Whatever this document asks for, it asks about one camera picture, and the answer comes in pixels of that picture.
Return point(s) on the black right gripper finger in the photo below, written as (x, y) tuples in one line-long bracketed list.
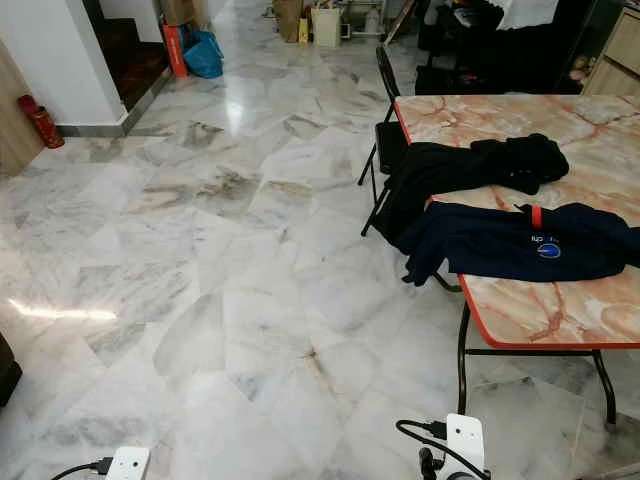
[(429, 465)]

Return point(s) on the dark furniture piece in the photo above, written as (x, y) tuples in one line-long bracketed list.
[(8, 370)]

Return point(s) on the navy blue shirt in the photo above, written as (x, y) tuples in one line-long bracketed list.
[(490, 240)]

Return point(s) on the black garment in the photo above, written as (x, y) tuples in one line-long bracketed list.
[(460, 165)]

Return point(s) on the black folding chair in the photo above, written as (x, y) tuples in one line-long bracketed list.
[(390, 145)]

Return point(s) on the pink marble folding table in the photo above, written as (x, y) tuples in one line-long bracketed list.
[(510, 115)]

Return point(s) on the wooden door panel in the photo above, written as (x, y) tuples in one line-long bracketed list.
[(20, 130)]

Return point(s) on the red fire extinguisher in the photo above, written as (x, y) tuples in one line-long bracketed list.
[(42, 122)]

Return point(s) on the black desk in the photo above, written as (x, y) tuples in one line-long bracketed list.
[(490, 60)]

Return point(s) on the light wooden drawer cabinet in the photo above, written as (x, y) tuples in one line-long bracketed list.
[(615, 60)]

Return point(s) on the cream plastic bin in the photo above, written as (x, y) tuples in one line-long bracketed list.
[(326, 27)]

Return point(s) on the white cloth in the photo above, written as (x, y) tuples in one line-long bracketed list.
[(527, 12)]

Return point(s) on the brown paper bag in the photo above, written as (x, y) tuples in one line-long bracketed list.
[(287, 20)]

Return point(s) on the blue plastic bag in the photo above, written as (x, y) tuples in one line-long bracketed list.
[(205, 55)]

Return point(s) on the orange red carton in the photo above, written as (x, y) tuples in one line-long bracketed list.
[(175, 50)]

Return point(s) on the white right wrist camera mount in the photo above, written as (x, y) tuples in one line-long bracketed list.
[(465, 440)]

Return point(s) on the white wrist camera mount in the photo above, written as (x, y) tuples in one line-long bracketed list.
[(130, 463), (465, 440)]

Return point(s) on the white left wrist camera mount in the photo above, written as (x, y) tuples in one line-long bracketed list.
[(130, 463)]

